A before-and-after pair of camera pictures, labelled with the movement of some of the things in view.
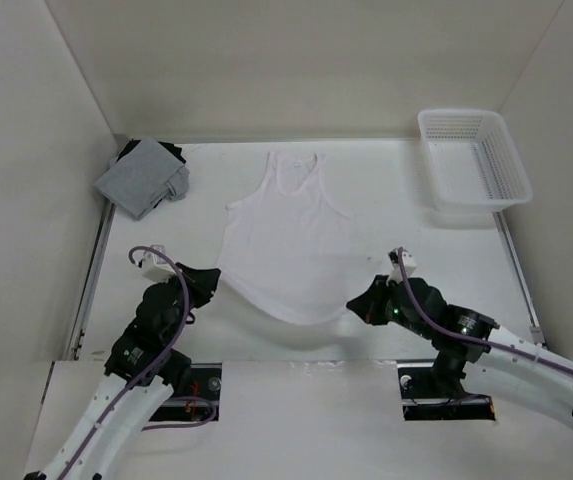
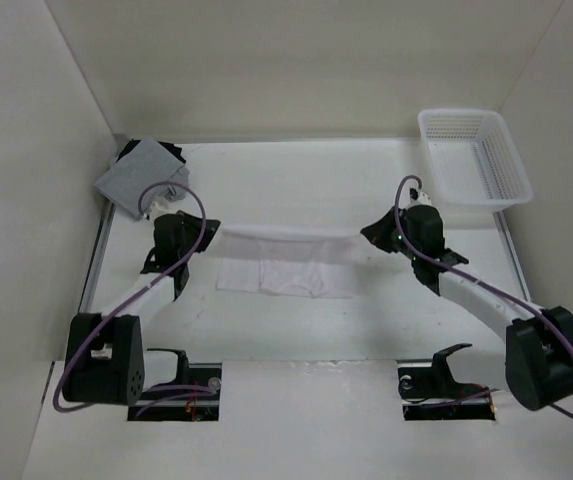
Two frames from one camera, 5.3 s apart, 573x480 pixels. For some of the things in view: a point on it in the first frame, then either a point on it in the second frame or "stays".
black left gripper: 202,281 -> 211,228
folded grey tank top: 145,176 stays
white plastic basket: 473,162 stays
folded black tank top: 131,144 stays
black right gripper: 367,305 -> 377,232
